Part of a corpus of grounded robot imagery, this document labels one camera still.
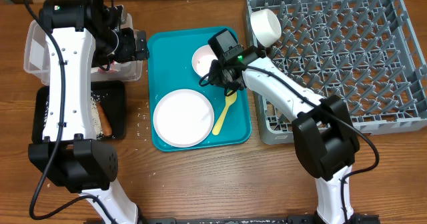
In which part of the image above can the yellow plastic spoon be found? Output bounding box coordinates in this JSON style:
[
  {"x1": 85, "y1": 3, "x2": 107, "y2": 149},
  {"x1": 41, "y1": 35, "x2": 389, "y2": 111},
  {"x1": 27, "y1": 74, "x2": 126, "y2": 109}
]
[{"x1": 212, "y1": 91, "x2": 238, "y2": 136}]

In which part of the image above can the pink bowl with rice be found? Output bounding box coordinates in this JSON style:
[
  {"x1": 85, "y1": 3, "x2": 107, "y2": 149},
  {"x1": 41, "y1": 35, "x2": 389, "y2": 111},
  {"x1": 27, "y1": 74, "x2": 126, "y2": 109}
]
[{"x1": 191, "y1": 45, "x2": 218, "y2": 77}]

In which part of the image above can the white round plate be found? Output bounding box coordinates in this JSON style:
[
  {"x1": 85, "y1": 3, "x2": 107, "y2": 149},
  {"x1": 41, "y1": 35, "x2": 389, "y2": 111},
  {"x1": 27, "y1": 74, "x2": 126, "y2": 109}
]
[{"x1": 153, "y1": 89, "x2": 215, "y2": 148}]

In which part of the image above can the white bowl with food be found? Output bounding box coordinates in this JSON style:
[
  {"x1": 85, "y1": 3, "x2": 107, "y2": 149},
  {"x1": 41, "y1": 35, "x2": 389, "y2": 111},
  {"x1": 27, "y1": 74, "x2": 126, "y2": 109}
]
[{"x1": 250, "y1": 9, "x2": 282, "y2": 47}]

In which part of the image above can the fried sausage stick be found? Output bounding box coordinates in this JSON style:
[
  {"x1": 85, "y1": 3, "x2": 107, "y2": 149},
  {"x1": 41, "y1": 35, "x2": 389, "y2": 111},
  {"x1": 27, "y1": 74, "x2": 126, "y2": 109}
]
[{"x1": 95, "y1": 101, "x2": 113, "y2": 137}]

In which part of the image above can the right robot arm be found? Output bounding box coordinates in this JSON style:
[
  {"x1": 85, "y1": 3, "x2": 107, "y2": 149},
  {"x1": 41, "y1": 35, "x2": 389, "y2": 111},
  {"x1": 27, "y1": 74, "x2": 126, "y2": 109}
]
[{"x1": 206, "y1": 29, "x2": 360, "y2": 223}]

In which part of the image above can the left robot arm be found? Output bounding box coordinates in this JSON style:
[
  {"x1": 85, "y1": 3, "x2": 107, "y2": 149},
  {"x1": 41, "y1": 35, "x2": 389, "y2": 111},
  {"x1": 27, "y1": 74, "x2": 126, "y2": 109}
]
[{"x1": 28, "y1": 0, "x2": 149, "y2": 223}]

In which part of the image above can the grey dishwasher rack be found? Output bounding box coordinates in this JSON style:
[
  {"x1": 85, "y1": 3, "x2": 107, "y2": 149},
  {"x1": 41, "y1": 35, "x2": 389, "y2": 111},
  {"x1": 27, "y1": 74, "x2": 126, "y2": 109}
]
[{"x1": 246, "y1": 0, "x2": 426, "y2": 135}]

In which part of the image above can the teal serving tray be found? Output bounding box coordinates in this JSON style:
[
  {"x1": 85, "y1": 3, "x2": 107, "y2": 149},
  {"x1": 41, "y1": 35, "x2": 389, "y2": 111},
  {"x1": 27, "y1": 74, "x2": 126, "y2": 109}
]
[{"x1": 147, "y1": 26, "x2": 252, "y2": 150}]

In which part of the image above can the black plastic tray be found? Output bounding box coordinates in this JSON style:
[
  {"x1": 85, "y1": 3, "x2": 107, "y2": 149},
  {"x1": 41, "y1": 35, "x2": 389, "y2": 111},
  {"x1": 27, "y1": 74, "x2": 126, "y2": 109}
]
[{"x1": 31, "y1": 81, "x2": 127, "y2": 144}]

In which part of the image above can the pile of white rice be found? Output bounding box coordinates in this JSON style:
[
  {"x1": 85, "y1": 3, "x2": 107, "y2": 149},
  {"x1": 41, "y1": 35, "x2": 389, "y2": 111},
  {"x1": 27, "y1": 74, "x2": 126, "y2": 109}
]
[{"x1": 91, "y1": 97, "x2": 103, "y2": 139}]

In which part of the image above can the clear plastic bin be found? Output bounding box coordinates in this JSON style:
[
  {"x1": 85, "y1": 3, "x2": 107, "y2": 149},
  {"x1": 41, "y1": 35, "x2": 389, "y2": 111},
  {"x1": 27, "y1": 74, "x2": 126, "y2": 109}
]
[{"x1": 23, "y1": 21, "x2": 143, "y2": 85}]

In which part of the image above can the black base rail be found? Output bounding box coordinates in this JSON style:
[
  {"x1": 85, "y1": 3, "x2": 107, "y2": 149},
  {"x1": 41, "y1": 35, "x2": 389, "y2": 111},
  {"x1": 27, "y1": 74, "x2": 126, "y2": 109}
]
[{"x1": 83, "y1": 214, "x2": 381, "y2": 224}]

